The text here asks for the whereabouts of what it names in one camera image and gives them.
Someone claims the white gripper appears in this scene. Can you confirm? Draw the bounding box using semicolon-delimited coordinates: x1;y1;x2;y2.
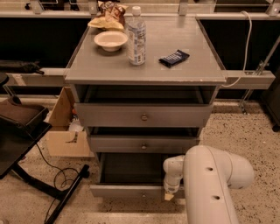
163;155;185;201

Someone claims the grey bottom drawer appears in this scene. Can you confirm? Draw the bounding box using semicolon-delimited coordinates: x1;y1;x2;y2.
90;152;175;200

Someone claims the grey drawer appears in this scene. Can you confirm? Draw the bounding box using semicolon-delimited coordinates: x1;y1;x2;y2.
87;136;200;153
90;152;175;200
75;103;213;128

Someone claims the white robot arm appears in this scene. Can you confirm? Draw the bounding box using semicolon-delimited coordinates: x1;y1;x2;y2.
163;145;255;224

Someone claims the grey drawer cabinet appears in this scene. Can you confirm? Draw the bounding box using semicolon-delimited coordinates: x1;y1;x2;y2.
64;15;228;176

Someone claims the grey middle drawer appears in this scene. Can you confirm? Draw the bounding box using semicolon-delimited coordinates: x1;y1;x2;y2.
87;136;200;153

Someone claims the grey top drawer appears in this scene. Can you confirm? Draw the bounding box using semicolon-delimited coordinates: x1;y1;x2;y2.
75;103;213;128

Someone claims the cardboard box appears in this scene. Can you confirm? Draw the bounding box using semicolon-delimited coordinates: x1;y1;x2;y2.
46;87;94;158

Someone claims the dark blue snack packet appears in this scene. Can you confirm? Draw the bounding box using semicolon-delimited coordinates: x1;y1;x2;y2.
158;50;190;68

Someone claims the black stand with tray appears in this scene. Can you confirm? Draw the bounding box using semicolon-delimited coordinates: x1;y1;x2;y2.
0;73;89;224

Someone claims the white ceramic bowl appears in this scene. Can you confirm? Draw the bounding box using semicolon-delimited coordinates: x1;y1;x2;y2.
94;31;128;52

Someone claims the clear plastic water bottle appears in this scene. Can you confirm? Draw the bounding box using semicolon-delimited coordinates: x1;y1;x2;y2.
127;6;146;66

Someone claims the yellow chip bag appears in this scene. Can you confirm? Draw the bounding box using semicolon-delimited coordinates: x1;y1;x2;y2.
87;17;124;32

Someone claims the brown chip bag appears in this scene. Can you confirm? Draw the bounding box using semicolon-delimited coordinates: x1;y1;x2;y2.
98;0;128;25

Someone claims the black floor cable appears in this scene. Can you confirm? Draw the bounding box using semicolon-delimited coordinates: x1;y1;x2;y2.
35;143;81;223

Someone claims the aluminium frame rail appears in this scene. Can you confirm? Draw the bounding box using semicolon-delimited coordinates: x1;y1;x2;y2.
7;68;275;89

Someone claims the black bag on rail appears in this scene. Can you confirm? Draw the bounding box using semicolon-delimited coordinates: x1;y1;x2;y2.
0;60;45;74

